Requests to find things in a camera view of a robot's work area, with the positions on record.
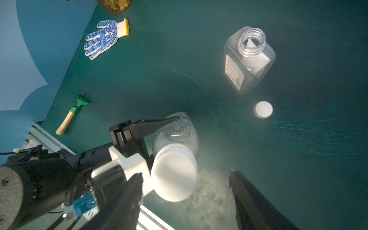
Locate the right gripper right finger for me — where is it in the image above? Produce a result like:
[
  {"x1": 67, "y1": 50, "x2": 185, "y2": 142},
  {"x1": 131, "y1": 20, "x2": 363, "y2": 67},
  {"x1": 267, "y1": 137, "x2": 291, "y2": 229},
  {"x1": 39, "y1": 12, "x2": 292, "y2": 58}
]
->
[{"x1": 229, "y1": 171, "x2": 298, "y2": 230}]

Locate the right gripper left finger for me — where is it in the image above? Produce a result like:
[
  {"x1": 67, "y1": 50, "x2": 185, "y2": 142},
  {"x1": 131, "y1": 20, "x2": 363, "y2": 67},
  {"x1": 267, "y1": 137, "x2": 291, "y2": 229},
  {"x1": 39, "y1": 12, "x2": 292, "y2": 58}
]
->
[{"x1": 81, "y1": 173, "x2": 143, "y2": 230}]

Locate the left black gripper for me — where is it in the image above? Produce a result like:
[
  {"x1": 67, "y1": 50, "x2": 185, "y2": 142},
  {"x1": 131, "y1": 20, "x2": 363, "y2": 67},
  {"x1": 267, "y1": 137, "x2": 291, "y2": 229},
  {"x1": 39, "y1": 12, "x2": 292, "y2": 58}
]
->
[{"x1": 109, "y1": 116, "x2": 180, "y2": 170}]

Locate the white cap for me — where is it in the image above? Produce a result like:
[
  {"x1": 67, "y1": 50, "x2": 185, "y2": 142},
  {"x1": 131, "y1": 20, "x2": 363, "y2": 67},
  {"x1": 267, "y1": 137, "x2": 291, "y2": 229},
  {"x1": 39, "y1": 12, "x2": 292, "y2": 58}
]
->
[
  {"x1": 151, "y1": 143, "x2": 198, "y2": 203},
  {"x1": 254, "y1": 101, "x2": 273, "y2": 119}
]

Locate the round clear bottle green label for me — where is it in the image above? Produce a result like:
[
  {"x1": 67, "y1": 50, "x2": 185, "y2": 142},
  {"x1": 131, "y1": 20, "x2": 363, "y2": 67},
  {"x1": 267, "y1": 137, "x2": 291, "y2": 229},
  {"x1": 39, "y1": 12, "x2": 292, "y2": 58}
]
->
[{"x1": 152, "y1": 112, "x2": 199, "y2": 159}]

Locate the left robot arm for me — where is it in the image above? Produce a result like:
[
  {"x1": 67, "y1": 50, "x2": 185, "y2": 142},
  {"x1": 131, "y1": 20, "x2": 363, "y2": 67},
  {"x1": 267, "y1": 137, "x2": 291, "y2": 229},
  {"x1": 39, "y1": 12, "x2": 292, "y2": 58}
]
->
[{"x1": 1, "y1": 116, "x2": 180, "y2": 230}]

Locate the square clear bottle white label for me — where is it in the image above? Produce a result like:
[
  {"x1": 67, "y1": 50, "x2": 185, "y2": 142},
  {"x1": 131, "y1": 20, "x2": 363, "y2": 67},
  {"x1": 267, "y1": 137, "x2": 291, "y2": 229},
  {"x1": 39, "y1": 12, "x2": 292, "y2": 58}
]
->
[{"x1": 224, "y1": 26, "x2": 277, "y2": 95}]

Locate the blue dotted work glove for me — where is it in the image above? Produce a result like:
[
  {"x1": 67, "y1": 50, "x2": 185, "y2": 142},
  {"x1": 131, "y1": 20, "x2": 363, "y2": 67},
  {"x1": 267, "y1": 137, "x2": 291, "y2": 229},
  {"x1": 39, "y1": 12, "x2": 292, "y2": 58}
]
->
[{"x1": 83, "y1": 18, "x2": 129, "y2": 60}]

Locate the artificial potted plant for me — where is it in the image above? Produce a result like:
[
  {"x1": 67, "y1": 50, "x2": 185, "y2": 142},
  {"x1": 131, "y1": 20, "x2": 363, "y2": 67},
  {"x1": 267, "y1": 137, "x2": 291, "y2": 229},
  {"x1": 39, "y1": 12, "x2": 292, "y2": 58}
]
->
[{"x1": 97, "y1": 0, "x2": 132, "y2": 15}]

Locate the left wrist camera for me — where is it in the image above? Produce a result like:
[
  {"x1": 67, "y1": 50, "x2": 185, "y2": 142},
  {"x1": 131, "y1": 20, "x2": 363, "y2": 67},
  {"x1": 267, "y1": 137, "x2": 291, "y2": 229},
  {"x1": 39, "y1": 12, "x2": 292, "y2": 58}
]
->
[{"x1": 63, "y1": 146, "x2": 153, "y2": 220}]

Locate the wooden handle tool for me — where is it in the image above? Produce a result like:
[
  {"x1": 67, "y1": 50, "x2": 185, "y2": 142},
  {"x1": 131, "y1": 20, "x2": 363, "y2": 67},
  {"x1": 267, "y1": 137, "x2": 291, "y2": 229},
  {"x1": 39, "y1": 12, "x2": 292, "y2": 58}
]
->
[{"x1": 56, "y1": 91, "x2": 89, "y2": 136}]

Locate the aluminium front rail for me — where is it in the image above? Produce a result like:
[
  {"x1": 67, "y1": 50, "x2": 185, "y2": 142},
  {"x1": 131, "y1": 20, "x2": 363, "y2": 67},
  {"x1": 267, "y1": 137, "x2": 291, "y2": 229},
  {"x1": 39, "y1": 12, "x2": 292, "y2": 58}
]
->
[{"x1": 21, "y1": 122, "x2": 176, "y2": 230}]

